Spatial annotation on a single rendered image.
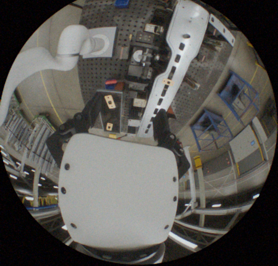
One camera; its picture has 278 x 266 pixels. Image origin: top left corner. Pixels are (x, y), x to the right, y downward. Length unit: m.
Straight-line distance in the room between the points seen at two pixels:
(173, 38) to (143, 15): 0.42
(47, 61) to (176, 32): 0.59
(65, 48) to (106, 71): 0.58
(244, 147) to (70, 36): 8.41
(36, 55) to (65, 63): 0.15
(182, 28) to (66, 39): 0.55
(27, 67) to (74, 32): 0.20
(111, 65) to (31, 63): 0.70
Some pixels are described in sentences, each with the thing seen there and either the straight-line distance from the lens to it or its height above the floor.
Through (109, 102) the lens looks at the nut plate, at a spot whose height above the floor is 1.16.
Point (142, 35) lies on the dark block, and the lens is 0.41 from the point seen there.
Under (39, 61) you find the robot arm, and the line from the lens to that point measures 0.37.
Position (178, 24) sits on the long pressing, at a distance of 0.60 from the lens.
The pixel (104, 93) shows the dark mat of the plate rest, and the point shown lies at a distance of 0.45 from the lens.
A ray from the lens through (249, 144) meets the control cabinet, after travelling 8.08.
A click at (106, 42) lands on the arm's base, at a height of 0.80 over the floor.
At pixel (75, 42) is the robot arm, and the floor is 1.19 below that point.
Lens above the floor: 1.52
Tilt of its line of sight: 39 degrees down
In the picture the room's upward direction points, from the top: 179 degrees counter-clockwise
